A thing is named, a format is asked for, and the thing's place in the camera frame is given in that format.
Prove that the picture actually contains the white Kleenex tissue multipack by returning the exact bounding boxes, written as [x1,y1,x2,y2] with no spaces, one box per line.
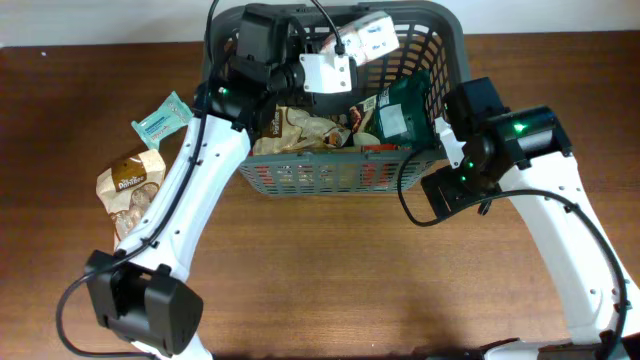
[338,11,399,66]

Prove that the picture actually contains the orange San Remo spaghetti pack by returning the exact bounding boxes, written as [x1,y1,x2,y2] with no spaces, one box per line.
[239,145,428,196]

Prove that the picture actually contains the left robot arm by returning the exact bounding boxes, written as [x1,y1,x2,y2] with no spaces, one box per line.
[79,8,356,359]

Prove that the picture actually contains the grey plastic shopping basket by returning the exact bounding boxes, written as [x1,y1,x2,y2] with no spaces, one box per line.
[195,1,469,196]

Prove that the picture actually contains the white brown snack pouch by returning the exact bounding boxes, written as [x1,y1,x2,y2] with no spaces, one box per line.
[252,106,351,155]

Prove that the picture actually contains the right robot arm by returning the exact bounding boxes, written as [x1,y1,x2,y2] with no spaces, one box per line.
[421,78,639,359]

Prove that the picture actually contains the teal wet wipes pack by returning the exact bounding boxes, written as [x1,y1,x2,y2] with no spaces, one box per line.
[131,91,193,150]

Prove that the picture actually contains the brown Pantree snack pouch left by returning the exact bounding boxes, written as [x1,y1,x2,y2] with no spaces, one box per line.
[96,149,166,247]

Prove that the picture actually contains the dark green food bag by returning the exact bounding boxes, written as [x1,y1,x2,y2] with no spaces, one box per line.
[349,70,435,148]

